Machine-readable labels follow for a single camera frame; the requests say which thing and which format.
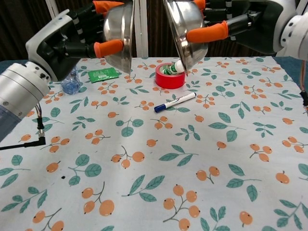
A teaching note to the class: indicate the steel bowl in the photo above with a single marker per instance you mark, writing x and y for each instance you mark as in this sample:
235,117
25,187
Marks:
118,31
185,21

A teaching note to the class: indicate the clear plastic water bottle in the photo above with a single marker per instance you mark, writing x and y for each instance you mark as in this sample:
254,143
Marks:
71,86

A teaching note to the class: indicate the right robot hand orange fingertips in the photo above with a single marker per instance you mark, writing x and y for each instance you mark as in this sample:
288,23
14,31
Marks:
252,26

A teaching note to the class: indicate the white screen frame post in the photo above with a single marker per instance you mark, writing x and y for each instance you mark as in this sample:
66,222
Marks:
51,6
142,29

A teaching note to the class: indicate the floral tablecloth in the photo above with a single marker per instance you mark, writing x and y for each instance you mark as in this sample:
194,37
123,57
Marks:
144,134

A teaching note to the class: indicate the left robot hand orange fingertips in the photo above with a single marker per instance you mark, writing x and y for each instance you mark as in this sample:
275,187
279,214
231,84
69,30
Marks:
48,41

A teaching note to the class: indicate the white marker blue cap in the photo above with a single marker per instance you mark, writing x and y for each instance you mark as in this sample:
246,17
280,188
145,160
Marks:
175,102

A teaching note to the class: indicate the green foil packet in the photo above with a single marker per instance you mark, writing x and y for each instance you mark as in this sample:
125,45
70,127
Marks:
102,74

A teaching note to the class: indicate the red tape roll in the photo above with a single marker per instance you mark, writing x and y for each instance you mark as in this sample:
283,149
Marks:
168,80

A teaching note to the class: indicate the white glue bottle green label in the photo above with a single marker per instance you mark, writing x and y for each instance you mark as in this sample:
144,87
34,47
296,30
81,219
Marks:
172,68

